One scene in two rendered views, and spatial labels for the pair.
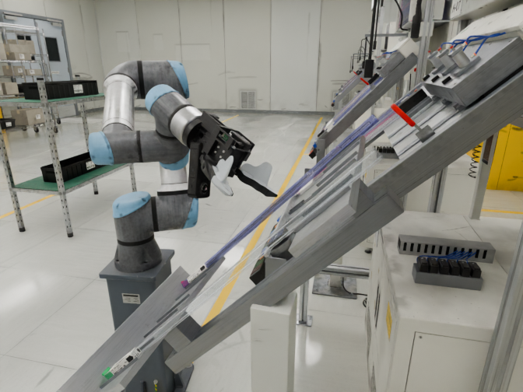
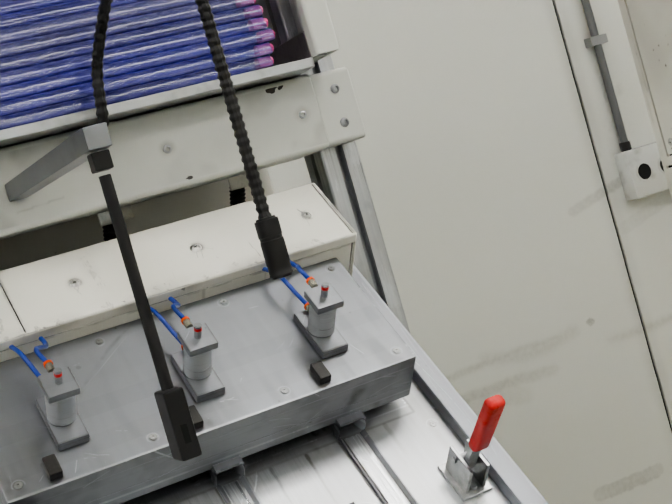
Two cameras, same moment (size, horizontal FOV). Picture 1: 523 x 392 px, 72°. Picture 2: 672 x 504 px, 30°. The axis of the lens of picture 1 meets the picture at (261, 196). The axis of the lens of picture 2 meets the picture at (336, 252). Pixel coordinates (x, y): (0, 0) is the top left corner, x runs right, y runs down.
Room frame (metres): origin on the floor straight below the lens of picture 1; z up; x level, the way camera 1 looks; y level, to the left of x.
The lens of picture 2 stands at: (1.37, 0.42, 1.27)
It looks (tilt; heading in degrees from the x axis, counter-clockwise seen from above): 3 degrees down; 233
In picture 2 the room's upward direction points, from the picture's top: 16 degrees counter-clockwise
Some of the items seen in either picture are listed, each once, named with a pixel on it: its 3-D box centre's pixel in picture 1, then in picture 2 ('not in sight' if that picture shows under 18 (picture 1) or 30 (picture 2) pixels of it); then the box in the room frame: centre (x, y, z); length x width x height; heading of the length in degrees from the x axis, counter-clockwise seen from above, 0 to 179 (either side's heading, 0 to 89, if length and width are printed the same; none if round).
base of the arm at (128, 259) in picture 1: (137, 247); not in sight; (1.07, 0.41, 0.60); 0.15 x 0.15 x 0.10
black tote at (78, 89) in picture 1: (64, 89); not in sight; (2.87, 1.50, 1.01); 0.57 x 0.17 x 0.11; 167
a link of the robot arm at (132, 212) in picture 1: (135, 215); not in sight; (1.08, 0.40, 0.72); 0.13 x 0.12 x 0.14; 106
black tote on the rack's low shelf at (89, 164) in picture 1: (77, 166); not in sight; (2.87, 1.50, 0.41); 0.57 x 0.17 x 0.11; 167
